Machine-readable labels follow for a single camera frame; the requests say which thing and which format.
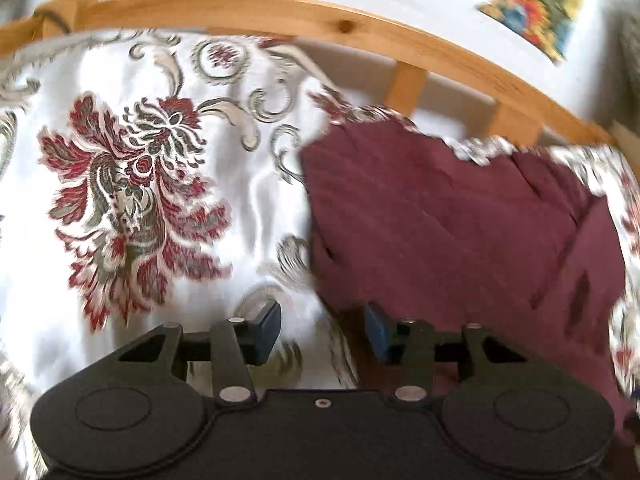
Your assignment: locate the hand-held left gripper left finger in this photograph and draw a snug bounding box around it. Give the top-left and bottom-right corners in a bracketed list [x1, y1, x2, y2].
[117, 300, 282, 406]

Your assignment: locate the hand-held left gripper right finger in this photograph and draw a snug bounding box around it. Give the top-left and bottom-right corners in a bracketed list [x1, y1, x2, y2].
[363, 302, 529, 405]

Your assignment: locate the maroon knit garment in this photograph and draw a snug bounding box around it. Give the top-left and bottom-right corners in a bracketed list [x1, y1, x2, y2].
[298, 104, 639, 461]

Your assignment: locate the white floral bedspread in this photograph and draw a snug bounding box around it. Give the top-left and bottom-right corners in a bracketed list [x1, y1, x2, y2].
[0, 29, 640, 480]

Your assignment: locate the wooden bed frame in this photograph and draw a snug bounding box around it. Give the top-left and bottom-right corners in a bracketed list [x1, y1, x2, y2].
[0, 0, 622, 149]

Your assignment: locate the colourful peacock wall poster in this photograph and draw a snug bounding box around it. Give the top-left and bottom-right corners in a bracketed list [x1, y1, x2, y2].
[476, 0, 587, 65]

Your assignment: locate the dark cable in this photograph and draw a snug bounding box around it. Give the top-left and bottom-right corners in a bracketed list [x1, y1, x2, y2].
[36, 7, 72, 37]

